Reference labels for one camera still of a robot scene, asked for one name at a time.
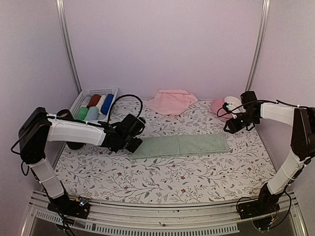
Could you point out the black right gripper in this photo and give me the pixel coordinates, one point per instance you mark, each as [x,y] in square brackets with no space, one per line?
[232,131]

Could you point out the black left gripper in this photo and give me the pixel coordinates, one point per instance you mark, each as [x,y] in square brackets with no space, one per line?
[135,145]

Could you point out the green towel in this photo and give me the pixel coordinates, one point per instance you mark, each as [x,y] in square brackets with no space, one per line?
[181,145]
[82,113]

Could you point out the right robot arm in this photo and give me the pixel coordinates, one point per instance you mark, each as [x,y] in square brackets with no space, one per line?
[248,111]

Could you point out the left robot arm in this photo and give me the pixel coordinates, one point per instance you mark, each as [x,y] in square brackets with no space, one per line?
[42,128]

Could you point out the white bowl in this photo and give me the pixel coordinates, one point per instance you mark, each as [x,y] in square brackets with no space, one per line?
[232,102]

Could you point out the pink plate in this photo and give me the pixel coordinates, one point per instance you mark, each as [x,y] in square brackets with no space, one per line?
[216,105]

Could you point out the light blue rolled towel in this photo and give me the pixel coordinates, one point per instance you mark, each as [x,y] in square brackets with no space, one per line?
[92,113]

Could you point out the white rolled towel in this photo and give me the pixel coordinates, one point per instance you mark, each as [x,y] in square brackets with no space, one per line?
[100,103]

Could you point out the green rolled towel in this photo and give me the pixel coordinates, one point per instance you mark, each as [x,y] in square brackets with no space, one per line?
[82,113]

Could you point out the red rolled towel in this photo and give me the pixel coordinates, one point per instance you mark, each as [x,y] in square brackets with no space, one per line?
[94,100]

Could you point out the grey rolled towel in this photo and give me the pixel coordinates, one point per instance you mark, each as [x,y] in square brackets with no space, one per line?
[86,101]

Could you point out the white plastic basket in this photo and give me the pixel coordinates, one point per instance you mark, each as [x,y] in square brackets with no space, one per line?
[74,109]

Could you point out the pink towel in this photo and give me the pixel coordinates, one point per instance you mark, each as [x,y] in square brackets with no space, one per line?
[171,102]

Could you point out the black cylinder cup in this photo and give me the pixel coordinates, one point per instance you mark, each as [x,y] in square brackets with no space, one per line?
[66,116]

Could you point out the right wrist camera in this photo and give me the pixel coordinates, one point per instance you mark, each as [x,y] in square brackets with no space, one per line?
[233,113]

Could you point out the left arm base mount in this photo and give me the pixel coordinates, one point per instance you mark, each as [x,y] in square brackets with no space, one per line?
[68,207]

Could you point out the front aluminium rail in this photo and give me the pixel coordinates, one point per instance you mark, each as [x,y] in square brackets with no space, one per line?
[108,218]

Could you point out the right aluminium frame post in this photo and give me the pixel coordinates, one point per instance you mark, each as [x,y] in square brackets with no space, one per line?
[259,43]

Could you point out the aluminium frame post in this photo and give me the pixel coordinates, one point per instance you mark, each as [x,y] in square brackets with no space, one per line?
[259,43]
[67,44]

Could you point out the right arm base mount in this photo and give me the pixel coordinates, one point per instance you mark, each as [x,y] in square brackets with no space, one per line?
[247,208]

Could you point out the left aluminium frame post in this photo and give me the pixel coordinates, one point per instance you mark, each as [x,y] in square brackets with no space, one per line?
[67,44]

